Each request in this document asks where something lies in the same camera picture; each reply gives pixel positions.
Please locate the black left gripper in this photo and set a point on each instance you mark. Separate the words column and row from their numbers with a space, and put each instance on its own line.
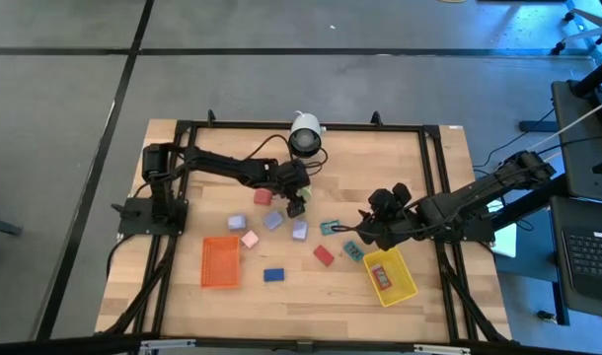
column 291, row 177

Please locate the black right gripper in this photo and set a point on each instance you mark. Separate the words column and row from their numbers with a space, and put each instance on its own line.
column 390, row 217

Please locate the small green charger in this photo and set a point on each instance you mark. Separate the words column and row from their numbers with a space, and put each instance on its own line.
column 307, row 193

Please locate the lavender multi-port charger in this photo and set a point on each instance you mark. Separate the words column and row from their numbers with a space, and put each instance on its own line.
column 300, row 230

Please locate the teal staple box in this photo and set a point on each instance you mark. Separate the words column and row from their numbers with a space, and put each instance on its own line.
column 330, row 227
column 353, row 250

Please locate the bluish lavender wall charger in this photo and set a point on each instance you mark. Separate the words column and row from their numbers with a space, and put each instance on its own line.
column 273, row 220

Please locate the red wall charger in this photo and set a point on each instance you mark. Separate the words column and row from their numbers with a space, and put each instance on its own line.
column 263, row 196

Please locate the red staple box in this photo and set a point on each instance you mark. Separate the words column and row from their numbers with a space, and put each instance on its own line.
column 323, row 255
column 381, row 279

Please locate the pink wall charger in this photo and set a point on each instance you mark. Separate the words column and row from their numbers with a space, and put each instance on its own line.
column 249, row 239

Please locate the blue staple box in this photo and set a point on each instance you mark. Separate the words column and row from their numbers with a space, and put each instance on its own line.
column 274, row 274

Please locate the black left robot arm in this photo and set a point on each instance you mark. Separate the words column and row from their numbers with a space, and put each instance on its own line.
column 222, row 165

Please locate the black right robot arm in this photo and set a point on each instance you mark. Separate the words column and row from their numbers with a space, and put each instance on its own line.
column 478, row 197

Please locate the yellow plastic basket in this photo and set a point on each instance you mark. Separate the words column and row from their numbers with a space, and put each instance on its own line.
column 402, row 288

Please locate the orange plastic basket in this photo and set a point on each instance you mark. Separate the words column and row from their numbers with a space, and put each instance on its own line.
column 220, row 263

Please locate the black side table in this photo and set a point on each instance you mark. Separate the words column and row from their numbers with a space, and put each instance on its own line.
column 562, row 217

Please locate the black power plug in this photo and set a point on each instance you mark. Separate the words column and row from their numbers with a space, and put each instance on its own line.
column 546, row 316

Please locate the black laptop keyboard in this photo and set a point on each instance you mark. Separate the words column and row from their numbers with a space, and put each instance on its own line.
column 589, row 256

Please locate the black desk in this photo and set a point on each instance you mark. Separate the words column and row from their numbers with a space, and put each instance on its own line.
column 584, row 148

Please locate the black front crossbar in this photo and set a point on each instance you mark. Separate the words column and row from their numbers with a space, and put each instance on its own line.
column 59, row 348

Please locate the black floor stand foot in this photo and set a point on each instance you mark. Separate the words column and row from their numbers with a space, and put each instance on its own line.
column 0, row 227

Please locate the white wheeled stand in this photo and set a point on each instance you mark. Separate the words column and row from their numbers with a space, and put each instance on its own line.
column 595, row 20

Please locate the black table frame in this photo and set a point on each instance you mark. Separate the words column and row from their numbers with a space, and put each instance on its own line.
column 330, row 126

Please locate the silver bracket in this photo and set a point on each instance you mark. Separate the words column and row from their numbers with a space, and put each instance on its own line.
column 441, row 349
column 167, row 344

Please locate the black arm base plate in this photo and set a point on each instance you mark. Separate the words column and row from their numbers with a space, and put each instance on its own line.
column 133, row 217

